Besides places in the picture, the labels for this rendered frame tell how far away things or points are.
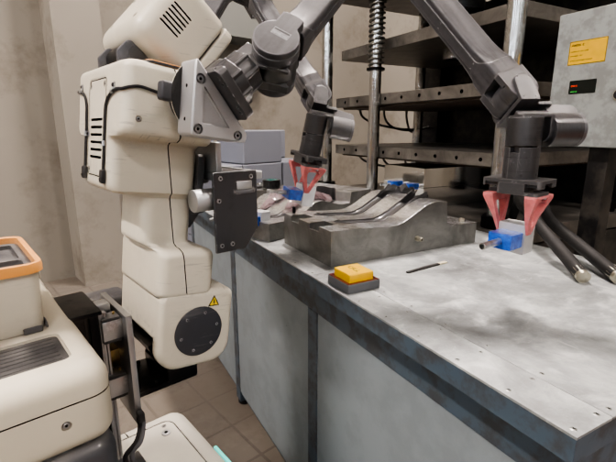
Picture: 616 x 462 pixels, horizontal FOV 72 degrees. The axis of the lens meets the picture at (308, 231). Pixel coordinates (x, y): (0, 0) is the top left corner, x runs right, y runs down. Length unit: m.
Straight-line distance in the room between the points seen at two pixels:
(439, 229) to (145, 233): 0.77
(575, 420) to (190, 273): 0.65
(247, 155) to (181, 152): 2.35
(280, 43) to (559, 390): 0.64
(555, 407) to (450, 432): 0.24
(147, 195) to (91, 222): 2.61
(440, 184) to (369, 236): 0.95
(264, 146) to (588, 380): 2.85
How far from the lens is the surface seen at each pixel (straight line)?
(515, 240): 0.82
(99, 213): 3.46
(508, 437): 0.73
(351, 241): 1.05
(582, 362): 0.75
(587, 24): 1.63
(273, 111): 4.49
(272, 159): 3.33
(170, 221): 0.87
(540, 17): 1.80
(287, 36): 0.76
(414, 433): 0.89
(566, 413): 0.62
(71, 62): 3.42
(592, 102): 1.58
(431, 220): 1.20
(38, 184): 3.66
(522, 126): 0.81
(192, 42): 0.86
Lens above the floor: 1.13
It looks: 14 degrees down
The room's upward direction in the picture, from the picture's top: straight up
